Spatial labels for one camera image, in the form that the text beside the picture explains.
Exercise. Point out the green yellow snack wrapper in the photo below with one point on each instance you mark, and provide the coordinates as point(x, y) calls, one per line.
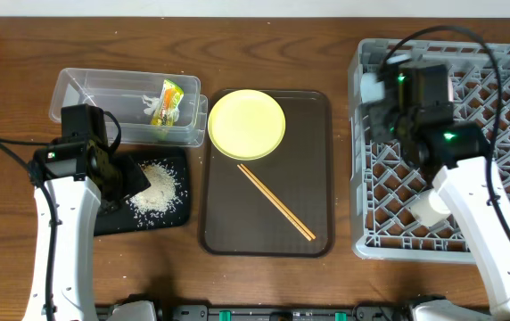
point(168, 112)

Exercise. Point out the light blue bowl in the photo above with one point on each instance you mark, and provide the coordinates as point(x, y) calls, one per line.
point(371, 88)

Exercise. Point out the cream white cup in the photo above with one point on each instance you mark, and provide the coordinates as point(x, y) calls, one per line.
point(429, 209)

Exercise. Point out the crumpled white tissue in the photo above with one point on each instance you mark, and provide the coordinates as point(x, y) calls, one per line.
point(152, 104)

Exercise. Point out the yellow plate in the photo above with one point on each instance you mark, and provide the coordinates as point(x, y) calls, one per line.
point(246, 124)

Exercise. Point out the clear plastic bin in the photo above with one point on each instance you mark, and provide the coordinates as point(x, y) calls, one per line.
point(126, 94)

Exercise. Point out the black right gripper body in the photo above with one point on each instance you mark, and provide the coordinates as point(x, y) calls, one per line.
point(404, 126)

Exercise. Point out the pile of white rice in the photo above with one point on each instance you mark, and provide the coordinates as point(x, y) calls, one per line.
point(165, 192)

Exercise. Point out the wooden chopstick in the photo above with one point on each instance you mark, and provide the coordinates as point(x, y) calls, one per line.
point(282, 203)
point(277, 206)

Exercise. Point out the grey plastic dishwasher rack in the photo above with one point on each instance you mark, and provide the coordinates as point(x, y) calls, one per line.
point(383, 185)

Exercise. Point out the brown plastic serving tray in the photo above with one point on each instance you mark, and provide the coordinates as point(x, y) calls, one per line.
point(235, 216)

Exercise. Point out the black plastic tray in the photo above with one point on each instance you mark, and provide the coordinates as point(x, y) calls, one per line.
point(118, 218)

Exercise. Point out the black rail with green clips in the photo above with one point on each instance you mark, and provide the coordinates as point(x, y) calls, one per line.
point(139, 307)

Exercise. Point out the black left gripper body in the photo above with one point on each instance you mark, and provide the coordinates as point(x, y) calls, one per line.
point(132, 176)

